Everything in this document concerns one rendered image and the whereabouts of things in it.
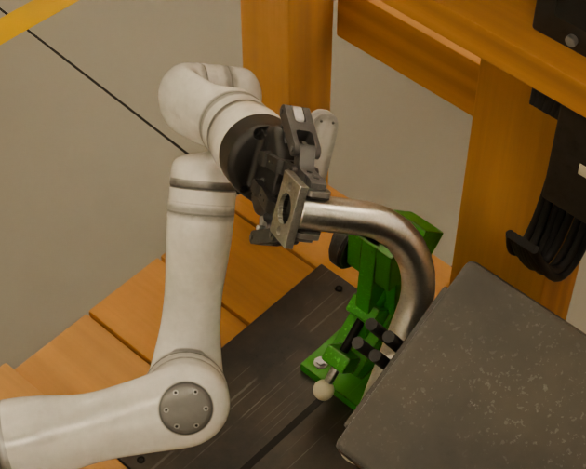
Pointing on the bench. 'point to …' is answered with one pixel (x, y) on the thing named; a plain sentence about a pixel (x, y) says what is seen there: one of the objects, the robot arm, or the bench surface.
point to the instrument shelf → (515, 48)
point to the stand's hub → (338, 255)
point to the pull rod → (323, 389)
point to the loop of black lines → (536, 241)
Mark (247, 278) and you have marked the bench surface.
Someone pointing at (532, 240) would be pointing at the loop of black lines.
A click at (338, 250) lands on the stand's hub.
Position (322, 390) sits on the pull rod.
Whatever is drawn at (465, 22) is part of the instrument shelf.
